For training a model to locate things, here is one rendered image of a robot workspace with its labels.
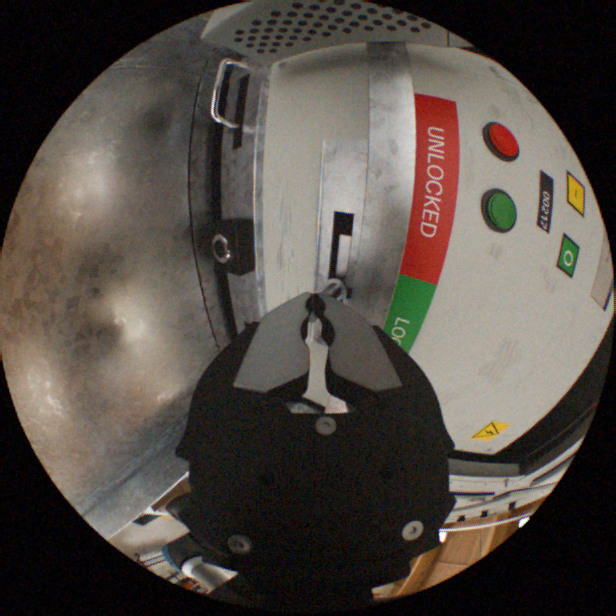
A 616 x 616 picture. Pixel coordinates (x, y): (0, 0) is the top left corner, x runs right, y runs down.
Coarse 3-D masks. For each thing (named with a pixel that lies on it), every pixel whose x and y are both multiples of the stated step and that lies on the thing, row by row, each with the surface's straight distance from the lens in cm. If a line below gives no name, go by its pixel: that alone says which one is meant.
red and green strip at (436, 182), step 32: (416, 96) 19; (416, 128) 17; (448, 128) 18; (416, 160) 16; (448, 160) 16; (416, 192) 16; (448, 192) 16; (416, 224) 15; (448, 224) 16; (416, 256) 16; (416, 288) 16; (416, 320) 18
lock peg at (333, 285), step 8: (328, 280) 18; (336, 280) 17; (328, 288) 16; (336, 288) 17; (344, 288) 17; (336, 296) 16; (344, 296) 18; (312, 304) 14; (312, 312) 13; (312, 320) 14
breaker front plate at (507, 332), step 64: (320, 64) 24; (448, 64) 23; (320, 128) 19; (512, 128) 21; (320, 192) 17; (512, 192) 18; (320, 256) 18; (448, 256) 16; (512, 256) 18; (448, 320) 18; (512, 320) 20; (576, 320) 27; (320, 384) 28; (448, 384) 23; (512, 384) 27
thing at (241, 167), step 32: (256, 96) 24; (224, 128) 26; (256, 128) 22; (224, 160) 25; (256, 160) 21; (224, 192) 24; (256, 192) 20; (256, 224) 20; (256, 256) 21; (256, 288) 23; (256, 320) 26
